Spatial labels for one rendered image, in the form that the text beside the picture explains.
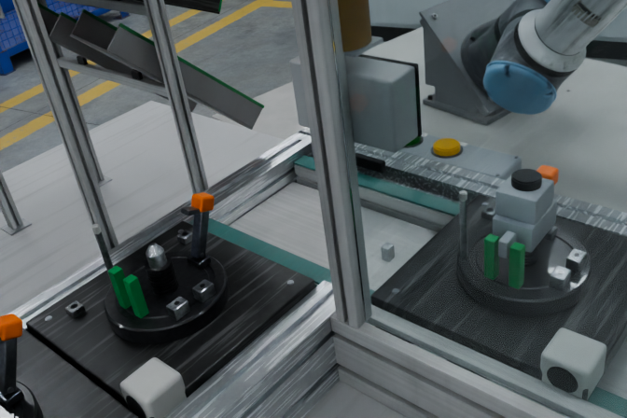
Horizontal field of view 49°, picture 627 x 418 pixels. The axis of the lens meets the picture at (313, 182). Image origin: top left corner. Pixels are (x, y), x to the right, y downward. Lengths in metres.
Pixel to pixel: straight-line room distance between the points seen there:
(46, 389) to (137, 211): 0.52
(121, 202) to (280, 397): 0.62
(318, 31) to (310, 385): 0.40
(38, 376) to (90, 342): 0.06
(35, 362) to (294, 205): 0.43
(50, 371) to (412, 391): 0.38
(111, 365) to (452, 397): 0.35
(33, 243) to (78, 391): 0.52
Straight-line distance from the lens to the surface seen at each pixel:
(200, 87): 1.04
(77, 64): 1.19
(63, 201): 1.33
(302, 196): 1.05
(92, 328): 0.82
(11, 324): 0.70
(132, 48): 0.98
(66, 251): 1.18
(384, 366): 0.75
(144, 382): 0.70
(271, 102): 1.53
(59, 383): 0.77
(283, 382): 0.74
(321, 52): 0.58
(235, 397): 0.70
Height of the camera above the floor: 1.47
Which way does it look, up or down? 31 degrees down
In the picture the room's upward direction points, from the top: 8 degrees counter-clockwise
